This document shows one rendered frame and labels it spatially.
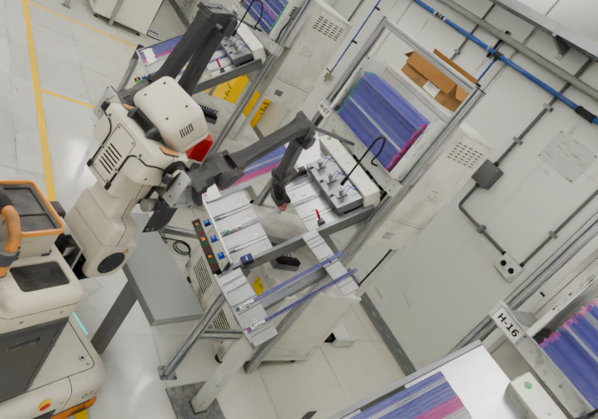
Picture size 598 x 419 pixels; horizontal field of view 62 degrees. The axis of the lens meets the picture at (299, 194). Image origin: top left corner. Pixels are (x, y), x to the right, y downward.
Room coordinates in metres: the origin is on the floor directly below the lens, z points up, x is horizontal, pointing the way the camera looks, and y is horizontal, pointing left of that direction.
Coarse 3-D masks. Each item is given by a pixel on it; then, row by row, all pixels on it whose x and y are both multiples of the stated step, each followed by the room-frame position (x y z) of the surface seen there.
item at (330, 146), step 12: (324, 144) 2.49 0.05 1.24; (336, 144) 2.49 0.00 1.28; (336, 156) 2.42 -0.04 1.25; (348, 156) 2.42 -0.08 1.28; (348, 168) 2.35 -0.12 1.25; (360, 168) 2.35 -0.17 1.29; (360, 180) 2.28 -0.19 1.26; (360, 192) 2.22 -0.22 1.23; (372, 192) 2.22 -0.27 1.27; (372, 204) 2.24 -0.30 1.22
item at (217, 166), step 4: (212, 160) 1.47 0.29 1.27; (216, 160) 1.48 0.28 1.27; (220, 160) 1.49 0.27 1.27; (224, 160) 1.50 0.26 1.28; (204, 164) 1.45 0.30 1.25; (208, 164) 1.45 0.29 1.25; (212, 164) 1.46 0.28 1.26; (216, 164) 1.48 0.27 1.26; (220, 164) 1.48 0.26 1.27; (224, 164) 1.49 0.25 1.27; (228, 164) 1.50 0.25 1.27; (208, 168) 1.44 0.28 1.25; (212, 168) 1.45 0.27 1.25; (216, 168) 1.46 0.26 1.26; (220, 168) 1.47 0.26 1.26; (224, 168) 1.48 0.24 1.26; (228, 168) 1.49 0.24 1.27; (232, 168) 1.51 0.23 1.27; (212, 172) 1.44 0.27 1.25; (216, 172) 1.45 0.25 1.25; (220, 172) 1.45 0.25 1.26; (216, 176) 1.45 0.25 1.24
